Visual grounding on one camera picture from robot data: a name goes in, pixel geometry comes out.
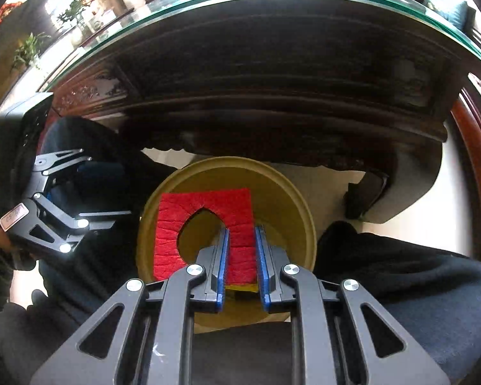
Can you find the olive plastic bin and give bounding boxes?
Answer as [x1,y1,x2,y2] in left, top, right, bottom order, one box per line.
[138,156,317,327]

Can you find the black television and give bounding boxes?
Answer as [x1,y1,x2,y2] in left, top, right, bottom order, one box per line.
[0,0,65,33]

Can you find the person's leg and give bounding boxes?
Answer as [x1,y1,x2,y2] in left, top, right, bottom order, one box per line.
[313,220,481,385]
[0,116,173,385]

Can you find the blue embroidered pillow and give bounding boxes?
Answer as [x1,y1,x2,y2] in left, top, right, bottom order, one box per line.
[423,0,471,29]

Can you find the green plant in vase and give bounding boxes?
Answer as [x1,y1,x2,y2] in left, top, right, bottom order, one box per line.
[56,0,87,45]
[12,32,51,73]

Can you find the red flowers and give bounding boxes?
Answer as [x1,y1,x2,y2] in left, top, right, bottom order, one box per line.
[0,2,22,27]

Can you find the dark wooden table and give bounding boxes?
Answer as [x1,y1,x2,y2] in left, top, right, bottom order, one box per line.
[0,0,481,225]

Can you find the person's right leg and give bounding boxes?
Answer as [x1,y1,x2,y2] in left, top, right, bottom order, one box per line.
[313,220,481,385]

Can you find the red foam piece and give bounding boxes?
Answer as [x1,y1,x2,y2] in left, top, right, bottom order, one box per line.
[152,188,261,285]

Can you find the person's left leg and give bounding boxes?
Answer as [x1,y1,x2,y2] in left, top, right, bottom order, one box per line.
[0,116,173,385]

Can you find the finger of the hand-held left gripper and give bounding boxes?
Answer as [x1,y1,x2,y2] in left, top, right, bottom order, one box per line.
[0,194,133,257]
[32,148,127,187]

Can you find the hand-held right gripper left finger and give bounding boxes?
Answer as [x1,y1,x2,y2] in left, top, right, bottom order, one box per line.
[30,228,230,385]

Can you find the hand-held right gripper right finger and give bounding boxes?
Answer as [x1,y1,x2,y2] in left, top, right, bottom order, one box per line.
[254,226,451,385]

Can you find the carved wooden sofa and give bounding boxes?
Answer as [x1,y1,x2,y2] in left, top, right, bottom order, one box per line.
[451,8,481,273]

